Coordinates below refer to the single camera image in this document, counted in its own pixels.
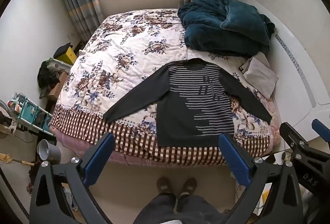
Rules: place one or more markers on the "cardboard box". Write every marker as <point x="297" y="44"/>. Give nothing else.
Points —
<point x="58" y="86"/>

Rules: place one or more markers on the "person's shoe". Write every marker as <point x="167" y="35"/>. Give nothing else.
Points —
<point x="165" y="186"/>
<point x="187" y="186"/>

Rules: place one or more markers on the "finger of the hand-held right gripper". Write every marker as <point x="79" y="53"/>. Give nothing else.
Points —
<point x="321" y="129"/>
<point x="292" y="136"/>

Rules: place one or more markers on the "yellow printed bag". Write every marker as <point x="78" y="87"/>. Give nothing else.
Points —
<point x="265" y="197"/>

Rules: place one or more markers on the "person's right shoe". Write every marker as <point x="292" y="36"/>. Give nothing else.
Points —
<point x="187" y="186"/>

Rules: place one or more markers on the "dark striped sweater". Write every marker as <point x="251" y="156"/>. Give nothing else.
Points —
<point x="178" y="115"/>

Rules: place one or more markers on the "black fabric item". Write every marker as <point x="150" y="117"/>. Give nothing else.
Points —
<point x="61" y="49"/>

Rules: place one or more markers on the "yellow box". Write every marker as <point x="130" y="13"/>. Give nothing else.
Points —
<point x="67" y="56"/>

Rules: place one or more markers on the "teal plush blanket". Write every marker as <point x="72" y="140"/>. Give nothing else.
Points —
<point x="219" y="25"/>

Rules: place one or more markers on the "white headboard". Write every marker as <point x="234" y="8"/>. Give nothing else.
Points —
<point x="291" y="64"/>

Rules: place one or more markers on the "floral bedspread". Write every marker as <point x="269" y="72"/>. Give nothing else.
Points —
<point x="123" y="41"/>

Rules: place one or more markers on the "grey bucket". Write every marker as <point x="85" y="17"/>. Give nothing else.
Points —
<point x="50" y="151"/>

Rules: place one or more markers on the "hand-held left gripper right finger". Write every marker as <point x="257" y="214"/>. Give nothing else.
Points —
<point x="234" y="162"/>

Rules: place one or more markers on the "dark clothes pile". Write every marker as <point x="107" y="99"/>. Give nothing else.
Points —
<point x="47" y="76"/>

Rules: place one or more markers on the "light grey pillow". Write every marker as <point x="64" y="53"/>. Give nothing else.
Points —
<point x="261" y="79"/>

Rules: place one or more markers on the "black phone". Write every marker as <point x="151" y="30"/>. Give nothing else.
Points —
<point x="243" y="66"/>

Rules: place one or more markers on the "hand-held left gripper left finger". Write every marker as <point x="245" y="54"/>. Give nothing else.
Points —
<point x="99" y="159"/>

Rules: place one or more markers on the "person's left shoe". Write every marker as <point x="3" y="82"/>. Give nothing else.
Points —
<point x="165" y="186"/>

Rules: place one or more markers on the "teal storage rack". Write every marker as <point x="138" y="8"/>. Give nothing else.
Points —
<point x="33" y="115"/>

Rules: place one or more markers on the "person's dark trousers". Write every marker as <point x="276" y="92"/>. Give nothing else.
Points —
<point x="178" y="211"/>

